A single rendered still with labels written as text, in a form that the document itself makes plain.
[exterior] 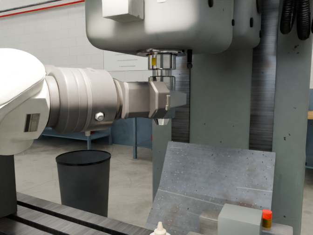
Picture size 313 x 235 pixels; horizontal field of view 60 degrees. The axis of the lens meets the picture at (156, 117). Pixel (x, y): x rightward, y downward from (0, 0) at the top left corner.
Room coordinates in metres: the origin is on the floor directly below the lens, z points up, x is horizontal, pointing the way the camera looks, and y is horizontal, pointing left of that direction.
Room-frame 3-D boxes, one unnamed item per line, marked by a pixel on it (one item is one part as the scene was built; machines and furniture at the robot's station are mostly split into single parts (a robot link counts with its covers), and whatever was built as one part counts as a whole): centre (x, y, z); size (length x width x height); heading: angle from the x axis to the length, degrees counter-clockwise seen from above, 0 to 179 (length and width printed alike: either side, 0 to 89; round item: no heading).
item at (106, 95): (0.41, 0.06, 1.23); 0.13 x 0.12 x 0.10; 37
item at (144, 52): (0.47, -0.01, 1.31); 0.09 x 0.09 x 0.01
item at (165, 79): (0.47, -0.01, 1.26); 0.05 x 0.05 x 0.01
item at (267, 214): (0.42, -0.18, 1.04); 0.02 x 0.02 x 0.03
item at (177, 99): (0.44, -0.03, 1.23); 0.06 x 0.02 x 0.03; 127
